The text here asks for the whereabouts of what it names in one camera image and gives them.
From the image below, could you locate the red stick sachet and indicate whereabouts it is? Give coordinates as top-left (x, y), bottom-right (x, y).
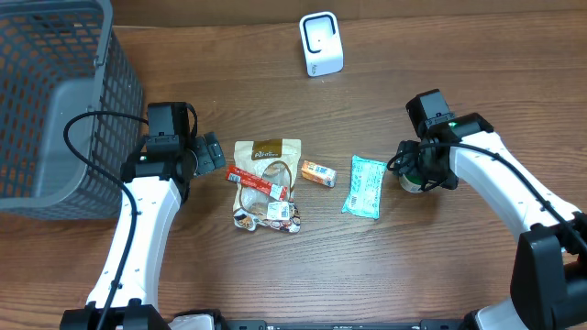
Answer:
top-left (226, 165), bottom-right (287, 202)

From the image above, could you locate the white barcode scanner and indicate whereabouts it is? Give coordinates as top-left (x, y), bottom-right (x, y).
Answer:
top-left (299, 11), bottom-right (344, 77)

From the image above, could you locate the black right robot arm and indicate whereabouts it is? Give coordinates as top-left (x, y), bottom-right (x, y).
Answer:
top-left (387, 89), bottom-right (586, 329)

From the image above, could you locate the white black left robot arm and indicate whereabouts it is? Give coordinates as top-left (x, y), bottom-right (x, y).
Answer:
top-left (60, 102), bottom-right (226, 329)

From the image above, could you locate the green lid jar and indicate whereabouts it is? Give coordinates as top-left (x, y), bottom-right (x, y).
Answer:
top-left (399, 174), bottom-right (423, 193)

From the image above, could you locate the teal orange snack packet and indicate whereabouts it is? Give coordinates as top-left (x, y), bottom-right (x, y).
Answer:
top-left (341, 155), bottom-right (387, 220)

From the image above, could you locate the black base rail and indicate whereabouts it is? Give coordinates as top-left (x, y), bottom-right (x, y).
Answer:
top-left (173, 311), bottom-right (469, 330)

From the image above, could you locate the brown white snack bag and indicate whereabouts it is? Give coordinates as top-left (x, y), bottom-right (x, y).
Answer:
top-left (226, 138), bottom-right (302, 234)

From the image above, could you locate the grey plastic mesh basket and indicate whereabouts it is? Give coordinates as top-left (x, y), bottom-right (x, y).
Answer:
top-left (1, 1), bottom-right (143, 220)

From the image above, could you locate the small orange snack box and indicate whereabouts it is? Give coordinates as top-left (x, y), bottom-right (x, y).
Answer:
top-left (302, 160), bottom-right (337, 188)

